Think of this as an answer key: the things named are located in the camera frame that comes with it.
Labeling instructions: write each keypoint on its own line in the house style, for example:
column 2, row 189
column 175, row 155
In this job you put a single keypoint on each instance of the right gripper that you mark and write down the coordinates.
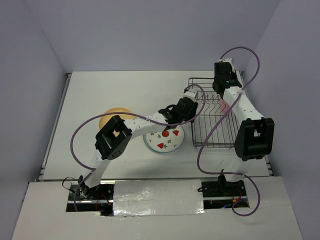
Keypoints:
column 234, row 75

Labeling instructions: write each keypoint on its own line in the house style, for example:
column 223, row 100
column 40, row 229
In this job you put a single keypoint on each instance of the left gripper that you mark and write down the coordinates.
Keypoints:
column 192, row 112

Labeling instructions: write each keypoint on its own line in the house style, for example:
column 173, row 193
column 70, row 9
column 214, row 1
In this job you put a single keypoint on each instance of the pink plate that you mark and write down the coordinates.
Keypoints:
column 223, row 106

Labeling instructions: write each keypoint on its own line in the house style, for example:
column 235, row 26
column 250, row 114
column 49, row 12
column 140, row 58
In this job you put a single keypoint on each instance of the wire dish rack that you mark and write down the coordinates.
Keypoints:
column 225, row 134

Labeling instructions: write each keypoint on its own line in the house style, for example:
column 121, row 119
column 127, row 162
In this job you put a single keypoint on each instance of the white strawberry plate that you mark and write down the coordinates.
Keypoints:
column 165, row 141

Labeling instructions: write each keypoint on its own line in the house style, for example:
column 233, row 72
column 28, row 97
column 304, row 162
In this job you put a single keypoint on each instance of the yellow plate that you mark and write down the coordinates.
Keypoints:
column 104, row 119

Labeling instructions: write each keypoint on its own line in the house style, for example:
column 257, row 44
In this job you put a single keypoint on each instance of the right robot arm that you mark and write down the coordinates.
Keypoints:
column 254, row 139

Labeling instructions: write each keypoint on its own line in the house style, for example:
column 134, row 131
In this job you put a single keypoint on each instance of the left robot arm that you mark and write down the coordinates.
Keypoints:
column 112, row 140

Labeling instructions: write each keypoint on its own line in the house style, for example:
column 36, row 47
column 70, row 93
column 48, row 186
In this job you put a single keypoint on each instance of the silver taped panel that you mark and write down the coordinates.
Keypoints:
column 157, row 198

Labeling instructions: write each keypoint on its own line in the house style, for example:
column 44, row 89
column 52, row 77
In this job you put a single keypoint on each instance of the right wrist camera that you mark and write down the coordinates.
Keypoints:
column 230, row 61

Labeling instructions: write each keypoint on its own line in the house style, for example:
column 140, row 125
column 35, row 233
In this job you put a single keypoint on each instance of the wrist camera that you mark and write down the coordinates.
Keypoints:
column 190, row 93
column 230, row 61

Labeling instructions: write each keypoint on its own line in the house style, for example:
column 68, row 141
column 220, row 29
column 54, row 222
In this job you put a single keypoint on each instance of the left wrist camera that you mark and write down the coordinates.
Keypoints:
column 190, row 93

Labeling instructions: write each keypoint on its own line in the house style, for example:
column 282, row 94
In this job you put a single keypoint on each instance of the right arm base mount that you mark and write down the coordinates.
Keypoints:
column 222, row 194

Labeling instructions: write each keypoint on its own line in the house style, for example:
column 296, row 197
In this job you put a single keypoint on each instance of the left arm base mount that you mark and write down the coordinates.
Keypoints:
column 100, row 199

